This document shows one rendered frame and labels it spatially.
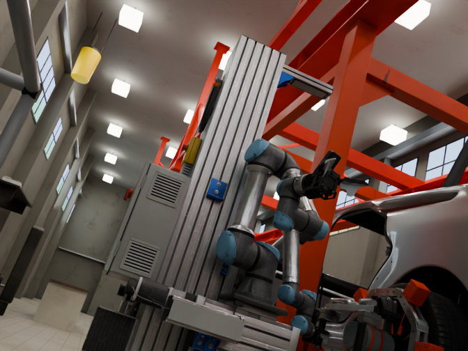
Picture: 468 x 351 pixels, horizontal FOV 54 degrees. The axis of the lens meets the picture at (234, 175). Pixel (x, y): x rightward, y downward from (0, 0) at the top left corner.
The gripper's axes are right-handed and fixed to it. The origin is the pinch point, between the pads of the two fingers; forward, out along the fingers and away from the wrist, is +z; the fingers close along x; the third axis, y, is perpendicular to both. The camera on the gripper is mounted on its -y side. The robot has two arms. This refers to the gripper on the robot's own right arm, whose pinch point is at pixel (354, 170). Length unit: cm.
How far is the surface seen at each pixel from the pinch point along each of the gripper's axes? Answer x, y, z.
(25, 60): 88, 39, 21
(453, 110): -141, -162, -96
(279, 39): -45, -225, -231
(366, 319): -72, 23, -49
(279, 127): -86, -150, -237
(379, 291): -94, 1, -68
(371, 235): -701, -397, -749
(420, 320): -92, 14, -39
